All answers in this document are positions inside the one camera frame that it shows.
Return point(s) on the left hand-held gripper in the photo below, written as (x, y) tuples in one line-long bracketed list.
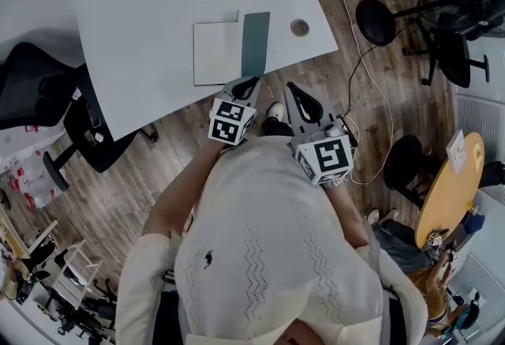
[(230, 122)]

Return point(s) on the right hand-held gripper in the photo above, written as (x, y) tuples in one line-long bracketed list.
[(329, 158)]

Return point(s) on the notebook with teal cover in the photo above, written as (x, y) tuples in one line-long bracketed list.
[(217, 53)]

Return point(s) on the person's right forearm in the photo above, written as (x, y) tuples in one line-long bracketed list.
[(349, 217)]

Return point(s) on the person's left forearm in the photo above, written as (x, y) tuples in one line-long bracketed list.
[(181, 185)]

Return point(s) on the person's white shoe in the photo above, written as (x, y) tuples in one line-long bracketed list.
[(276, 111)]

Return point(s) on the person's black trouser leg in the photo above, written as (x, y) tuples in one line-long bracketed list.
[(276, 128)]

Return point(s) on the black round stool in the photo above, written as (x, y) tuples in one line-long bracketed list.
[(404, 162)]

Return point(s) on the person's white knit sweater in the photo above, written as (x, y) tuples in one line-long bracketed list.
[(268, 241)]

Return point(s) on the white box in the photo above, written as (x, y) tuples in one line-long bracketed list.
[(457, 152)]

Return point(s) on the small black office chair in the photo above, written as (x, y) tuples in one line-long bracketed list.
[(453, 55)]

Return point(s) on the round wooden table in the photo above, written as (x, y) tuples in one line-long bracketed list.
[(446, 197)]

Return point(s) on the black floor fan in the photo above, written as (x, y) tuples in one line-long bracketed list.
[(465, 8)]

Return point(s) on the large black office chair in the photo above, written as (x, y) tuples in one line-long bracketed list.
[(35, 91)]

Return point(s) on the clear plastic bags red print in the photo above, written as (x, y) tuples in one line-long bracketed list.
[(27, 181)]

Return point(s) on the white metal rack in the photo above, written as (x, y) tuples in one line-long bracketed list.
[(75, 272)]

